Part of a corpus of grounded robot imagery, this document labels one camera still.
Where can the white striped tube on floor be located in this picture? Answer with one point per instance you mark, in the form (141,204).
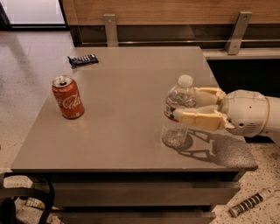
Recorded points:
(251,202)

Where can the right metal bracket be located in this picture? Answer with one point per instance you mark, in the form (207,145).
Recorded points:
(234,43)

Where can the metal bracket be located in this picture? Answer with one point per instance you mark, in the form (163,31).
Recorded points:
(111,30)
(234,43)

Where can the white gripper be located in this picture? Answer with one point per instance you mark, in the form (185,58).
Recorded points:
(245,112)

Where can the grey drawer cabinet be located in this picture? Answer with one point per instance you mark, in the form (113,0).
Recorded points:
(111,166)

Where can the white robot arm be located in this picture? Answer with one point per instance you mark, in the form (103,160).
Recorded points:
(272,126)

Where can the clear plastic water bottle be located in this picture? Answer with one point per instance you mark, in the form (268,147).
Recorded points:
(178,98)

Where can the left metal bracket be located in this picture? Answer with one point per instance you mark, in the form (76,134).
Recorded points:
(111,30)

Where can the blue rxbar blueberry bar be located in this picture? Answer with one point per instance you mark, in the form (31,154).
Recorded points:
(83,60)

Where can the red Coca-Cola can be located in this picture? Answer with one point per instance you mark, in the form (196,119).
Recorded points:
(67,95)

